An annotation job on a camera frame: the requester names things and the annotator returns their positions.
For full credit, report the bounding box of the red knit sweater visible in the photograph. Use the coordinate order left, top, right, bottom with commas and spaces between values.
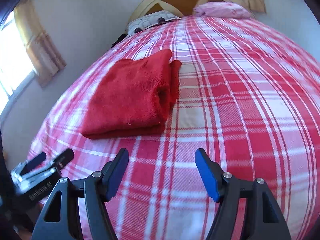
80, 49, 182, 139

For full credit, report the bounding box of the left window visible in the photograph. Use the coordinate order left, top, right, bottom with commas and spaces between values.
0, 12, 34, 111

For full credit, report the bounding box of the beige curtain by left window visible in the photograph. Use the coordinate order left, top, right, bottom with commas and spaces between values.
14, 0, 67, 87

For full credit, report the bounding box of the red white plaid bedspread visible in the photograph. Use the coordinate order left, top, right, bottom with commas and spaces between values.
28, 16, 319, 239

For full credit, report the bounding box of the black item beside cushion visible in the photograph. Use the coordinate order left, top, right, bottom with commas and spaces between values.
112, 33, 127, 47

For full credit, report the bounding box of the white patterned cushion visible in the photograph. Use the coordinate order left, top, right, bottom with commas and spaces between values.
126, 10, 181, 36

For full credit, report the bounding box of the pink pillow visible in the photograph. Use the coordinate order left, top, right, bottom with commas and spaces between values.
193, 2, 251, 19

